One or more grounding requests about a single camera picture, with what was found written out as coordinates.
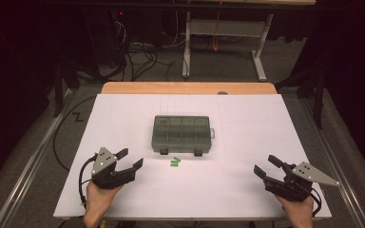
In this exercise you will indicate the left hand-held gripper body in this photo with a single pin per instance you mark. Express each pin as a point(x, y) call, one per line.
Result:
point(104, 161)

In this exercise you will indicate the grey plastic compartment box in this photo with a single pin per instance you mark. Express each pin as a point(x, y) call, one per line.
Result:
point(180, 134)

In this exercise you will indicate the aluminium floor rail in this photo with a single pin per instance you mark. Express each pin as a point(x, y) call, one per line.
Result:
point(28, 174)
point(332, 158)

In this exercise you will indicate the white metal desk frame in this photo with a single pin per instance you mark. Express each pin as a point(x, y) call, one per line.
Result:
point(225, 28)

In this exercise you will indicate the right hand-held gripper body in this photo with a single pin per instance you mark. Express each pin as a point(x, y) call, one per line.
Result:
point(310, 174)

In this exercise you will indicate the white table mat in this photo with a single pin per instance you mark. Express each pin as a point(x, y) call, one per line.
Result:
point(234, 152)

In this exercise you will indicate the person's right hand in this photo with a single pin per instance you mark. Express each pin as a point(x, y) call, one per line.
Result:
point(297, 213)

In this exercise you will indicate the dark computer tower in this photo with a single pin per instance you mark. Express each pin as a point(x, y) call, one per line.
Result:
point(107, 31)

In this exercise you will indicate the black metal stand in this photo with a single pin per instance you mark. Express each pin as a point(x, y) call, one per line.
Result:
point(319, 95)
point(58, 88)

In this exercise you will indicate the person's left hand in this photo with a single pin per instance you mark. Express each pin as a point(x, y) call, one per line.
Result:
point(96, 199)

